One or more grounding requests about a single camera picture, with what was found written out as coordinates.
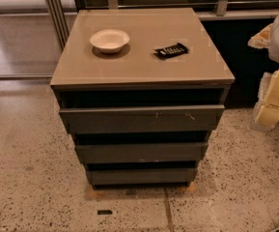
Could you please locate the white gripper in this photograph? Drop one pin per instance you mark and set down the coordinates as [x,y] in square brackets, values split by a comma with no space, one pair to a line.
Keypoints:
[266,116]

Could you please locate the grey bottom drawer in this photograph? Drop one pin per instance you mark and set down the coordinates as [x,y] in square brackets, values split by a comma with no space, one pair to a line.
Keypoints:
[141,176]

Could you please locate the grey drawer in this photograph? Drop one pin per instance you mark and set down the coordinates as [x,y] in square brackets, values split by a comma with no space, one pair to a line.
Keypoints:
[158,152]
[142,119]
[141,176]

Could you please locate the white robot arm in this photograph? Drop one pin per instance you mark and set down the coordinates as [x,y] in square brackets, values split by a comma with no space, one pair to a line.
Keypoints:
[273,53]

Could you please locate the grey top drawer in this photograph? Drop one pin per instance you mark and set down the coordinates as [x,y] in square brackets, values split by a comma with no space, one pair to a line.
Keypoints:
[142,119]

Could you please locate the grey three-drawer cabinet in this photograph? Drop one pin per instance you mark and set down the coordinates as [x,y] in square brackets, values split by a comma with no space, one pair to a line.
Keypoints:
[136,77]

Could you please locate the grey middle drawer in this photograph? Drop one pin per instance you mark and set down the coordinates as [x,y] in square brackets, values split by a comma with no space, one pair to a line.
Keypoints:
[158,152]

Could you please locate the black remote control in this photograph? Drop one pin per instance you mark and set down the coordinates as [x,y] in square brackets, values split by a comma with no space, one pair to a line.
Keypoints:
[171,51]

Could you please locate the white ceramic bowl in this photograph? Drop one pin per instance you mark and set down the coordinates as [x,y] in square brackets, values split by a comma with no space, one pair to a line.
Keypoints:
[110,40]

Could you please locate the grey aluminium post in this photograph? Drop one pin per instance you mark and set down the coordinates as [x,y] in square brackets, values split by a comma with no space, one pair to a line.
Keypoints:
[59,21]

